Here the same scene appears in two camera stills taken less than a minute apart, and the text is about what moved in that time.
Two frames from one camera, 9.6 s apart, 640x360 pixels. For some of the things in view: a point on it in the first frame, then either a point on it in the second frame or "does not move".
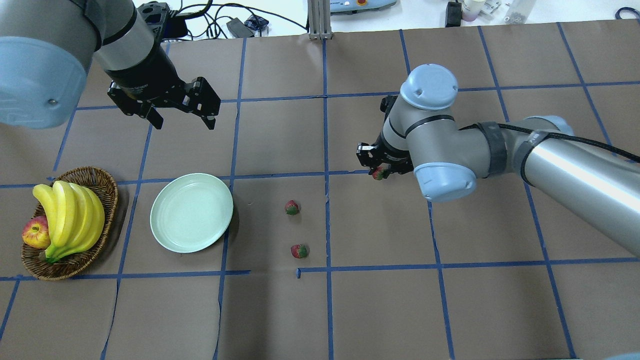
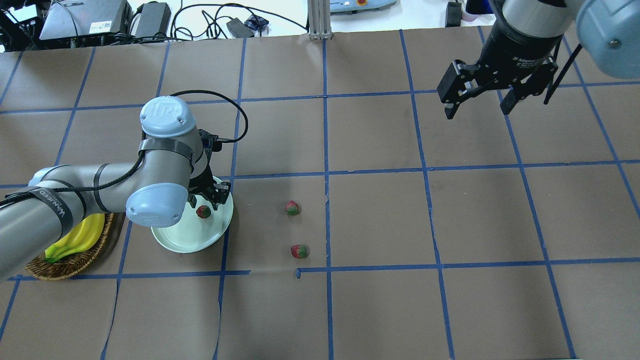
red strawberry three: [298, 251] does not move
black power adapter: [239, 29] does not move
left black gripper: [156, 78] → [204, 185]
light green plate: [190, 212] does not move
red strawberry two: [291, 208] does not move
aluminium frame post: [319, 16] does not move
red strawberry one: [378, 174] → [203, 211]
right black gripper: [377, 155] → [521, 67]
